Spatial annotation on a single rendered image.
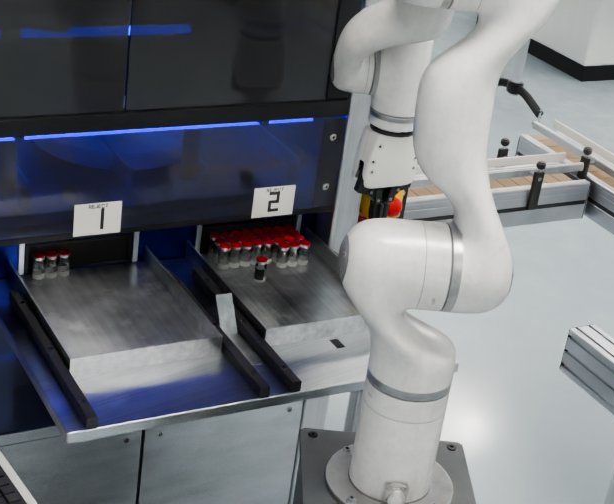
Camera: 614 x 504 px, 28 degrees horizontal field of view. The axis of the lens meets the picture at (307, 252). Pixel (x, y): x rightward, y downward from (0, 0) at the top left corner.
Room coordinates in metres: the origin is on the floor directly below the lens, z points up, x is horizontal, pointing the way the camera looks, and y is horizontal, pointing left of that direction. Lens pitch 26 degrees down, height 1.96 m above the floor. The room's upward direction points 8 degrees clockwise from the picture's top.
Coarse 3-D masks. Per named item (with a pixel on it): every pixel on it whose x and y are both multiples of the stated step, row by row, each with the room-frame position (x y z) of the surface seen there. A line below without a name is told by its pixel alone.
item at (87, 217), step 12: (84, 204) 1.92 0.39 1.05; (96, 204) 1.93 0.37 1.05; (108, 204) 1.95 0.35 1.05; (120, 204) 1.96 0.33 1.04; (84, 216) 1.92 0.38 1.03; (96, 216) 1.93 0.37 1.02; (108, 216) 1.95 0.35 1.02; (120, 216) 1.96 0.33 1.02; (84, 228) 1.92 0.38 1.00; (96, 228) 1.94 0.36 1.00; (108, 228) 1.95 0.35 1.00
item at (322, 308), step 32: (192, 256) 2.09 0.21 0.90; (320, 256) 2.19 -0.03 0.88; (224, 288) 1.97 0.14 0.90; (256, 288) 2.03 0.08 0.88; (288, 288) 2.04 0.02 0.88; (320, 288) 2.06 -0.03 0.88; (256, 320) 1.86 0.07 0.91; (288, 320) 1.93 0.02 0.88; (320, 320) 1.88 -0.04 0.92; (352, 320) 1.91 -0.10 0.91
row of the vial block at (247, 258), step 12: (264, 240) 2.14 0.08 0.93; (276, 240) 2.14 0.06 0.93; (288, 240) 2.15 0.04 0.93; (300, 240) 2.16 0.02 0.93; (228, 252) 2.09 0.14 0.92; (240, 252) 2.10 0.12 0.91; (252, 252) 2.12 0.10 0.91; (264, 252) 2.13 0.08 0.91; (276, 252) 2.14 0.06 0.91; (228, 264) 2.09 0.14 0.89; (240, 264) 2.11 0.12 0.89; (252, 264) 2.12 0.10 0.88
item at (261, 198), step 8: (256, 192) 2.09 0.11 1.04; (264, 192) 2.10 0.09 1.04; (280, 192) 2.12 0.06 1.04; (288, 192) 2.13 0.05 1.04; (256, 200) 2.10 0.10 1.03; (264, 200) 2.10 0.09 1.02; (280, 200) 2.12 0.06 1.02; (288, 200) 2.13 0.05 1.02; (256, 208) 2.10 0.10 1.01; (264, 208) 2.10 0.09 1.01; (272, 208) 2.11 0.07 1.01; (280, 208) 2.12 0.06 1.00; (288, 208) 2.13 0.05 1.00; (256, 216) 2.10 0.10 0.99; (264, 216) 2.11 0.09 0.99
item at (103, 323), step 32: (32, 288) 1.91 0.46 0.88; (64, 288) 1.92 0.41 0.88; (96, 288) 1.94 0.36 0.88; (128, 288) 1.96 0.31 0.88; (160, 288) 1.97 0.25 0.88; (64, 320) 1.82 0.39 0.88; (96, 320) 1.83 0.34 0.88; (128, 320) 1.85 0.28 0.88; (160, 320) 1.86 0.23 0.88; (192, 320) 1.88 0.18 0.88; (64, 352) 1.67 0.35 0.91; (96, 352) 1.73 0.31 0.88; (128, 352) 1.70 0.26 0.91; (160, 352) 1.73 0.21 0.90; (192, 352) 1.76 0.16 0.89
